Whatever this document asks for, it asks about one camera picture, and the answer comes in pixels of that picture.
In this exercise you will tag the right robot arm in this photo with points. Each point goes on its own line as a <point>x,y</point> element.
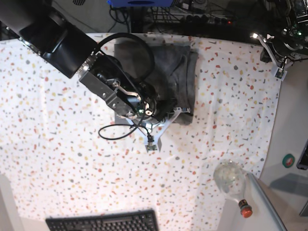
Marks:
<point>47,33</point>

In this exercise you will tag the grey t-shirt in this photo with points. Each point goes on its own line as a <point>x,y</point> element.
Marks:
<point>173,75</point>

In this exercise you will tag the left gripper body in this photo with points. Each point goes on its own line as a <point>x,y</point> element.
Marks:
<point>296,47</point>

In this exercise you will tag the black computer keyboard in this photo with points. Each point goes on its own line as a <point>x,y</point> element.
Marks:
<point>144,220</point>

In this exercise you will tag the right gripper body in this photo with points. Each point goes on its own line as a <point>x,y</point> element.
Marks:
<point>159,107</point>

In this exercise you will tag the blue box with oval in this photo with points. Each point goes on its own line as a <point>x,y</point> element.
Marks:
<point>142,3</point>

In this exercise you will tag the green and red tape roll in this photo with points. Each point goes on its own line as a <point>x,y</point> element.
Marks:
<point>288,161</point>

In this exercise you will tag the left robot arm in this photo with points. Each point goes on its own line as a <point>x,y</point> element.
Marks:
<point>286,28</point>

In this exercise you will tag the black power strip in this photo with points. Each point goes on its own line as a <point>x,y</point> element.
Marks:
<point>205,19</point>

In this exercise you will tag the terrazzo patterned tablecloth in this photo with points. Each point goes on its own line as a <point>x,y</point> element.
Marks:
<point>58,148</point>

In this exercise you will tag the dark phone on table edge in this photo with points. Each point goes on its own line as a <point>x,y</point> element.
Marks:
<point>302,163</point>

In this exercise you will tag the clear glass bottle red cap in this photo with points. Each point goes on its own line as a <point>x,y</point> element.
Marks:
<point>230,179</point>

